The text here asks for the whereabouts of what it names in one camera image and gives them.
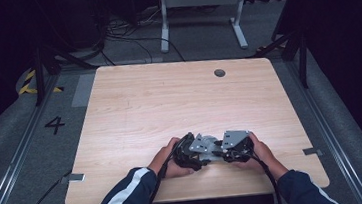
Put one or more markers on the grey tape strip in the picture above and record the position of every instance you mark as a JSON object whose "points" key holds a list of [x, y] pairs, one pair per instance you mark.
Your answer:
{"points": [[75, 177], [312, 152]]}

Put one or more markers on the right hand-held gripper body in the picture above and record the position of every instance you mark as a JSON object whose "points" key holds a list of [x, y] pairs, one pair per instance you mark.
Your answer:
{"points": [[238, 145]]}

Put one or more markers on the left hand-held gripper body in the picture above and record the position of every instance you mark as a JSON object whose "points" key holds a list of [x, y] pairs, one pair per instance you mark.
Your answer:
{"points": [[193, 149]]}

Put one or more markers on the aluminium floor rail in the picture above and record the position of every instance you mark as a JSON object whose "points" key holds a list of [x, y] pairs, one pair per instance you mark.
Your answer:
{"points": [[17, 158], [306, 100]]}

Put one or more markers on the grey round table grommet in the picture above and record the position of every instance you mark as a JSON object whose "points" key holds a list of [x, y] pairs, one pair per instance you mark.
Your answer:
{"points": [[219, 73]]}

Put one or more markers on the person's left hand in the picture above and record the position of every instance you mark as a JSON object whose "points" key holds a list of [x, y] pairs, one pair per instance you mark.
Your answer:
{"points": [[168, 165]]}

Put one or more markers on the person's right hand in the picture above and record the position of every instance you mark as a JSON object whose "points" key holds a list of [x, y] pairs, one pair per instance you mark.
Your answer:
{"points": [[263, 156]]}

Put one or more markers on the black metal stand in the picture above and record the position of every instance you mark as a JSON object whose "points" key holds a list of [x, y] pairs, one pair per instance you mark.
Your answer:
{"points": [[39, 75], [303, 60]]}

